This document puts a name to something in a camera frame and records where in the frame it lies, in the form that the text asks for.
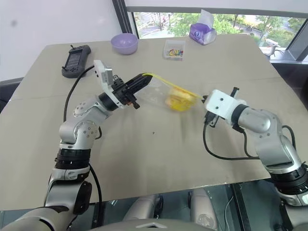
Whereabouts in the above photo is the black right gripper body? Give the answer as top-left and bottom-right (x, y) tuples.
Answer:
(204, 112), (221, 128)

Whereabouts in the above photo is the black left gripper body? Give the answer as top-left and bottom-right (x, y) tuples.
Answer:
(112, 76), (141, 109)

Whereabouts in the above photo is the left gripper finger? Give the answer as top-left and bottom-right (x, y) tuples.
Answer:
(127, 74), (153, 88)
(131, 81), (151, 95)

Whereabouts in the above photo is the clear bag with yellow zip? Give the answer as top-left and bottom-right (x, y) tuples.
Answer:
(138, 72), (205, 114)

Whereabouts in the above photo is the orange snack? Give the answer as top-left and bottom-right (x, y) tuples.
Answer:
(165, 87), (197, 113)

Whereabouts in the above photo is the purple bowl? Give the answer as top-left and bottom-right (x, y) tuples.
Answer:
(110, 33), (139, 56)

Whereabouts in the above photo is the clear box of coloured bits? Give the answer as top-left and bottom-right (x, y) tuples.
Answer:
(163, 39), (187, 62)

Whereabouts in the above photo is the black handheld controller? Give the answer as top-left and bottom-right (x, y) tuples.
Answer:
(61, 44), (92, 79)

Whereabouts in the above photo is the purple tissue pack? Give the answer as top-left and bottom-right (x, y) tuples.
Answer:
(189, 9), (218, 46)

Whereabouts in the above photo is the grey rounded robot leg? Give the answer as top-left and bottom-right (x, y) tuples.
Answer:
(189, 188), (220, 231)
(122, 194), (165, 223)

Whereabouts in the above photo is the dark panel by window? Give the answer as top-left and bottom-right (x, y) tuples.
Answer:
(287, 35), (308, 65)

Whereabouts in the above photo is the grey robot torso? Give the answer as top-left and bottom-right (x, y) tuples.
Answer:
(93, 217), (217, 231)

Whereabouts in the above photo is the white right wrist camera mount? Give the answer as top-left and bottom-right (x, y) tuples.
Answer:
(204, 89), (248, 126)

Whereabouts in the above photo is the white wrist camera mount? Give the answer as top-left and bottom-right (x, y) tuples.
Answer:
(204, 89), (248, 126)
(93, 59), (126, 111)

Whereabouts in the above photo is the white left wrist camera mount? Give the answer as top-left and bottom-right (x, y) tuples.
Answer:
(93, 59), (126, 111)

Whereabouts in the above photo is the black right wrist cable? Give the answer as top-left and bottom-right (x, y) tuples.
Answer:
(202, 87), (297, 161)

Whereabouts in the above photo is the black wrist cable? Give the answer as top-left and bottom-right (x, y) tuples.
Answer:
(63, 64), (96, 123)
(202, 87), (297, 161)

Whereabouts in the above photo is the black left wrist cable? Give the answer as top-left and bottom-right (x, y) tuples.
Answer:
(63, 64), (96, 123)

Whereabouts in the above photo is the dark grey window frame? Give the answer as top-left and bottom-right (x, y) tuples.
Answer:
(112, 0), (308, 35)

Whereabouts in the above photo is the thin white cable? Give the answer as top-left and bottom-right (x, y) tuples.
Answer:
(224, 195), (236, 227)

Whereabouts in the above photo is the black left shoulder cable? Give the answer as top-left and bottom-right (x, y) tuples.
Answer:
(88, 163), (103, 205)

